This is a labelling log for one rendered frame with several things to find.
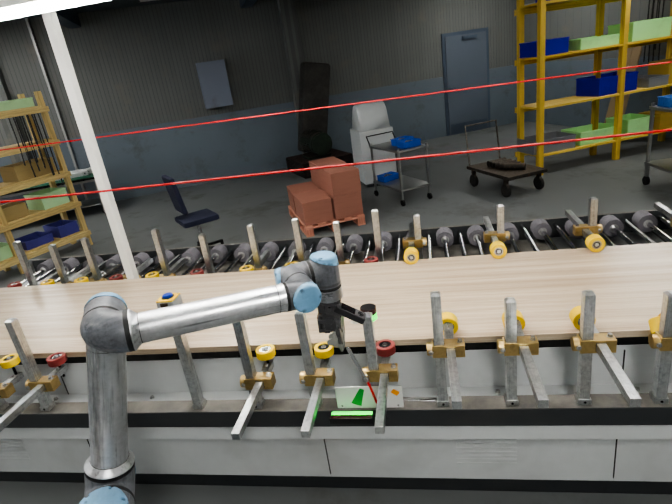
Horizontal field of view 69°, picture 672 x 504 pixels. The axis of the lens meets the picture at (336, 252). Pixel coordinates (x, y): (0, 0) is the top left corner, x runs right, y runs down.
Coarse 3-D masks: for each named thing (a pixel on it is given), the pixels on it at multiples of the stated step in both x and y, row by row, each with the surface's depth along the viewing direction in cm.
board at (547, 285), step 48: (0, 288) 320; (48, 288) 307; (96, 288) 296; (144, 288) 285; (192, 288) 275; (240, 288) 266; (384, 288) 242; (432, 288) 235; (480, 288) 228; (528, 288) 221; (576, 288) 215; (624, 288) 210; (0, 336) 252; (48, 336) 244; (192, 336) 223; (288, 336) 212; (384, 336) 201; (432, 336) 196; (480, 336) 191; (624, 336) 182
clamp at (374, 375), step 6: (366, 366) 189; (378, 366) 187; (384, 366) 187; (390, 366) 186; (396, 366) 186; (366, 372) 186; (372, 372) 185; (378, 372) 185; (384, 372) 184; (390, 372) 184; (396, 372) 183; (372, 378) 186; (378, 378) 186; (390, 378) 185; (396, 378) 184
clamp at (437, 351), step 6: (432, 342) 179; (444, 342) 178; (450, 342) 178; (456, 342) 177; (432, 348) 177; (438, 348) 177; (444, 348) 176; (450, 348) 176; (456, 348) 176; (462, 348) 175; (432, 354) 177; (438, 354) 178; (444, 354) 177; (456, 354) 177; (462, 354) 176
